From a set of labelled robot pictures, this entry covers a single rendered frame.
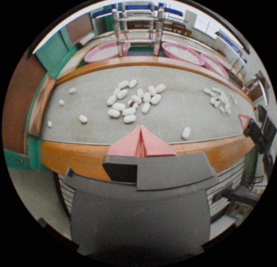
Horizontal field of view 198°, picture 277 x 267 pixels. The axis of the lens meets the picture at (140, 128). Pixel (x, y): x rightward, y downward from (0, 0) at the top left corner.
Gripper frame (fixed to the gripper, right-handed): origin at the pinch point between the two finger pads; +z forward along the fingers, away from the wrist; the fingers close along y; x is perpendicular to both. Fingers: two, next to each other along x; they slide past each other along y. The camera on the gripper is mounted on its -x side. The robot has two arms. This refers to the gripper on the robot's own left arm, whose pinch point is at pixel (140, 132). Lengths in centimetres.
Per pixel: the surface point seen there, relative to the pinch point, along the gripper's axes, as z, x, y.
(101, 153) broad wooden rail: 3.4, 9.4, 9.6
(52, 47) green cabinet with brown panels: 25, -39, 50
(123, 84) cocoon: 19.3, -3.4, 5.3
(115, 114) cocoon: 11.4, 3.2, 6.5
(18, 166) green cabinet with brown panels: -18, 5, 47
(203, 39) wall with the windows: 421, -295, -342
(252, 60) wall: 146, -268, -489
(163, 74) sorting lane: 26.3, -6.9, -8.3
